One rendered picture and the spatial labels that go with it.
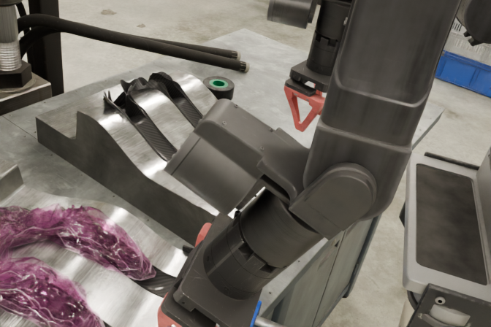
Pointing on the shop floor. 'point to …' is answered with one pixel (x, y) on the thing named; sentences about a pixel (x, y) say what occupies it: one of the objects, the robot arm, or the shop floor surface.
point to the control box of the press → (49, 4)
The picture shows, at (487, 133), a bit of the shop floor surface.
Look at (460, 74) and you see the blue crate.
